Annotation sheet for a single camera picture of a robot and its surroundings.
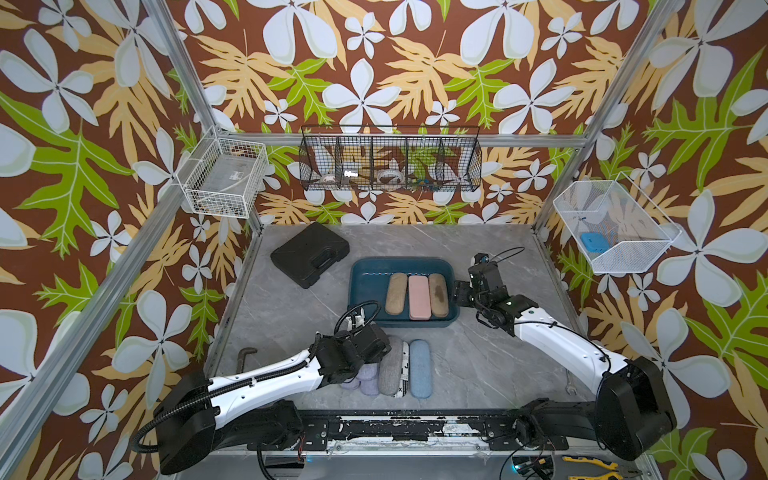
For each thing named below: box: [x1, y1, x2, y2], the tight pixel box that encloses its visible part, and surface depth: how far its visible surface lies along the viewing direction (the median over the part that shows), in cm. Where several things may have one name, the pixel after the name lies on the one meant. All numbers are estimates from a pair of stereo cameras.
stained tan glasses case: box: [428, 273, 449, 318], surface depth 98 cm
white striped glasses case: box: [397, 341, 410, 398], surface depth 83 cm
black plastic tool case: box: [270, 222, 350, 289], surface depth 110 cm
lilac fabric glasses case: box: [356, 362, 380, 396], surface depth 77 cm
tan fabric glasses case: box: [385, 272, 408, 316], surface depth 98 cm
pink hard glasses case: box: [408, 275, 432, 321], surface depth 98 cm
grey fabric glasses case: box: [378, 335, 403, 396], surface depth 80 cm
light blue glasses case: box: [409, 339, 432, 399], surface depth 84 cm
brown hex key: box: [236, 347, 257, 374], surface depth 90 cm
